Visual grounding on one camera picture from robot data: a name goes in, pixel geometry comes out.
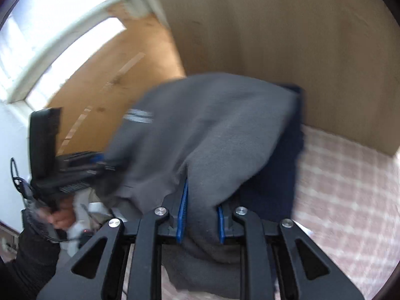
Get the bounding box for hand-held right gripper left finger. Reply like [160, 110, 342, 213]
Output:
[36, 179, 190, 300]

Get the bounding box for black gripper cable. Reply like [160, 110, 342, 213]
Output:
[9, 157, 36, 208]

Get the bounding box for wooden board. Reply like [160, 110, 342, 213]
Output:
[44, 12, 189, 158]

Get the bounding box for person's left hand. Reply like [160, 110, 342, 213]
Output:
[47, 197, 78, 231]

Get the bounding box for navy folded garment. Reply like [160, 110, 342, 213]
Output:
[239, 83, 306, 226]

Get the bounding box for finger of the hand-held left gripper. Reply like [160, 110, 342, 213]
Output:
[62, 150, 109, 194]

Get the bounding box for person's left forearm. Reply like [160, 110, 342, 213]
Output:
[0, 215, 63, 300]

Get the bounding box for dark grey printed t-shirt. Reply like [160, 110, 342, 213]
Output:
[94, 72, 302, 299]

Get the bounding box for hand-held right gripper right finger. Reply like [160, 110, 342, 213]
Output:
[216, 204, 366, 300]

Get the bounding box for pink plaid mat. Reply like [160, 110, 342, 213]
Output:
[122, 125, 400, 300]

